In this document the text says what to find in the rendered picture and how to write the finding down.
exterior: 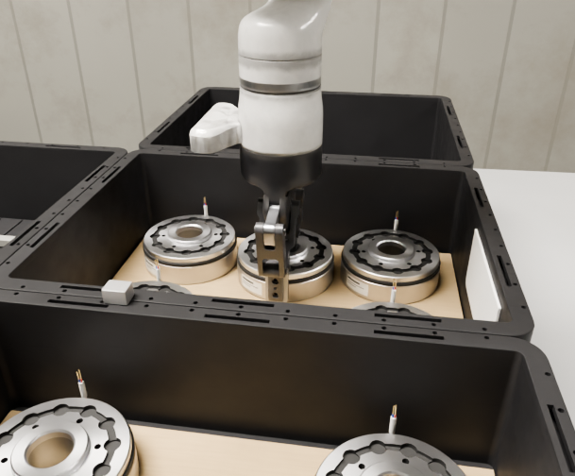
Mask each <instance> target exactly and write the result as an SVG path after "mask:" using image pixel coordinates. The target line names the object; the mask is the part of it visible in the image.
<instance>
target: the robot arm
mask: <svg viewBox="0 0 575 476"><path fill-rule="evenodd" d="M331 1H332V0H268V2H267V3H266V4H265V5H264V6H262V7H261V8H258V9H256V10H254V11H252V12H251V13H249V14H247V15H246V16H245V17H244V18H243V20H242V21H241V23H240V25H239V31H238V53H239V54H238V55H239V77H240V97H239V108H238V109H237V108H236V107H235V106H233V105H232V104H229V103H217V104H215V105H214V106H213V107H212V108H211V109H210V110H209V111H208V112H207V113H206V114H205V115H204V116H203V117H202V119H201V120H200V121H199V122H198V123H197V124H196V125H195V126H194V127H193V128H192V129H191V131H190V144H191V150H192V151H193V152H194V153H201V154H210V153H214V152H217V151H220V150H222V149H225V148H227V147H230V146H233V145H236V144H240V161H241V174H242V176H243V178H244V179H245V180H246V181H247V182H248V183H250V184H252V185H255V186H257V187H259V188H261V189H262V190H263V192H262V196H263V198H259V199H258V209H257V215H258V216H259V217H260V222H256V225H255V226H254V231H255V240H256V250H257V262H258V272H259V276H265V299H266V301H276V302H288V298H289V269H290V267H291V265H290V252H294V251H296V250H297V239H296V238H298V235H299V234H300V229H299V226H300V225H301V223H302V217H303V201H304V189H302V187H305V186H308V185H310V184H312V183H314V182H315V181H317V180H318V178H319V177H320V175H321V172H322V139H323V103H322V94H321V71H322V35H323V31H324V27H325V24H326V21H327V18H328V15H329V12H330V6H331ZM269 259H270V260H269Z"/></svg>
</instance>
